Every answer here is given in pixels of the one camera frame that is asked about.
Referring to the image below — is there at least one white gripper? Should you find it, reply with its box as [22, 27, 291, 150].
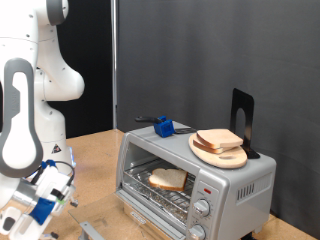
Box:
[9, 164, 80, 240]

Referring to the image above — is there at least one glass oven door with handle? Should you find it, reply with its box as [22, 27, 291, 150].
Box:
[68, 189, 188, 240]

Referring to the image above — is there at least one white bread slice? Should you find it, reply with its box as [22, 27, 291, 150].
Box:
[148, 167, 189, 192]
[192, 139, 232, 155]
[196, 128, 244, 150]

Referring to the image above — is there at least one metal spatula with blue block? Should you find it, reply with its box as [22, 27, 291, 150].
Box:
[134, 114, 198, 139]

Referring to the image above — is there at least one foil lined oven tray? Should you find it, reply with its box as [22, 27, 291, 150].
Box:
[122, 166, 194, 225]

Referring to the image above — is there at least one silver toaster oven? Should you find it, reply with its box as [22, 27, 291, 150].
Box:
[114, 121, 278, 240]

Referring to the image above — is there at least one silver timer knob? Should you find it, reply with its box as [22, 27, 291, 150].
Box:
[187, 224, 207, 240]

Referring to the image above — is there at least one silver temperature knob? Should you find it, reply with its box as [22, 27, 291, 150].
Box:
[192, 198, 212, 218]

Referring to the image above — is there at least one vertical metal pole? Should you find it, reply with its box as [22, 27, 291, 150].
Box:
[111, 0, 119, 130]

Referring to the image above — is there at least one round wooden cutting board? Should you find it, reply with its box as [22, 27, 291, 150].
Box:
[188, 132, 249, 170]

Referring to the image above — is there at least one black metal bookend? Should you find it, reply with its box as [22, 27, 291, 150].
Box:
[229, 88, 262, 160]

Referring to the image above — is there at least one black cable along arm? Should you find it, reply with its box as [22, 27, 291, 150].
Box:
[30, 159, 76, 188]

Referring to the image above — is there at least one wire oven rack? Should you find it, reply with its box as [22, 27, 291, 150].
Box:
[123, 158, 197, 216]

